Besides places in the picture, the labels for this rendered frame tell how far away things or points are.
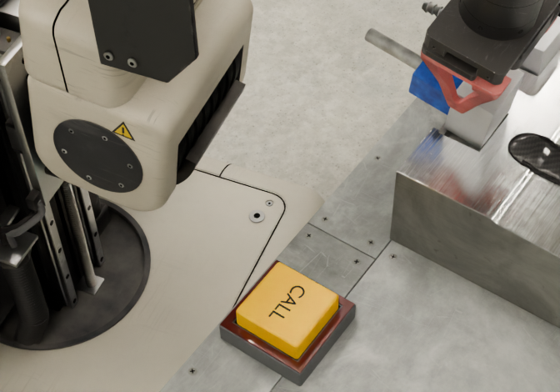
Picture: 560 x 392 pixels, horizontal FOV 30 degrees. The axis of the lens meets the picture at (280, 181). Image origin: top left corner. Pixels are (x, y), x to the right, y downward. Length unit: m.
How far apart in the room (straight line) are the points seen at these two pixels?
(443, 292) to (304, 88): 1.34
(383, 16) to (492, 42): 1.61
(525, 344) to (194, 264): 0.77
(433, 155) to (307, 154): 1.21
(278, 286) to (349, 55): 1.46
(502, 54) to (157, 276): 0.89
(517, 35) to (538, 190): 0.15
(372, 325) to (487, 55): 0.25
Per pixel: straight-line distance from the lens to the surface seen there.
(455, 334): 0.87
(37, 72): 1.05
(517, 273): 0.86
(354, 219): 0.93
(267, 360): 0.83
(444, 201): 0.84
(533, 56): 0.94
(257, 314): 0.83
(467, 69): 0.78
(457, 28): 0.77
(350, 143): 2.08
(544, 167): 0.88
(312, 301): 0.83
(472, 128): 0.86
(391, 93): 2.19
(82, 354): 1.49
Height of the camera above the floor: 1.53
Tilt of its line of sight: 49 degrees down
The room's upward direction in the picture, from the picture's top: 2 degrees counter-clockwise
